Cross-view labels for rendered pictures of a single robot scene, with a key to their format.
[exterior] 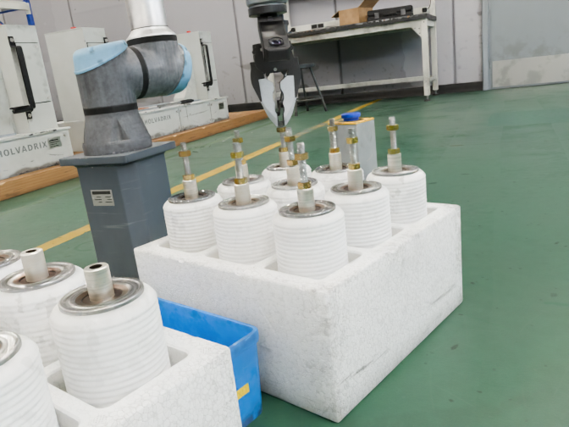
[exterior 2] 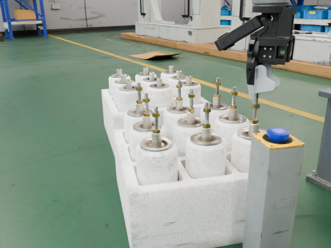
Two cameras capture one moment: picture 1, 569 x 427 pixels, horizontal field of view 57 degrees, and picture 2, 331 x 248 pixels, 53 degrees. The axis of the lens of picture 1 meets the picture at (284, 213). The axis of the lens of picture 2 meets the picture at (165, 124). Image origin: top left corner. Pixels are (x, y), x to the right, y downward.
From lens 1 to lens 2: 1.47 m
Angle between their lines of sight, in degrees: 115
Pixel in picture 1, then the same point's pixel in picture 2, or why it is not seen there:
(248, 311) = not seen: hidden behind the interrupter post
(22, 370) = (114, 85)
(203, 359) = (113, 111)
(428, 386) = (100, 203)
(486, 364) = (84, 223)
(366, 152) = (255, 170)
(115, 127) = not seen: outside the picture
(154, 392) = (111, 107)
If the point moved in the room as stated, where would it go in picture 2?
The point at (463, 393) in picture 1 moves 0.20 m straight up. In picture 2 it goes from (84, 206) to (78, 143)
